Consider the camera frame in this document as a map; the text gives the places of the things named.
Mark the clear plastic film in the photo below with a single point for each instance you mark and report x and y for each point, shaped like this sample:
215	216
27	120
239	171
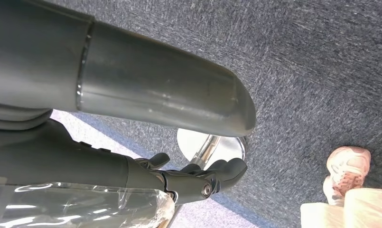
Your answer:
84	207

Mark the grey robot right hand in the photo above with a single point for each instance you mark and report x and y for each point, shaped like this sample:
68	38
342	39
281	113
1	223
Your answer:
146	88

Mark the pale pink sneaker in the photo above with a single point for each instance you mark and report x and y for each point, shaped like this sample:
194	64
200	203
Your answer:
348	163

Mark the person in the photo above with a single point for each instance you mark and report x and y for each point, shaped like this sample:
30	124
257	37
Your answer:
351	210

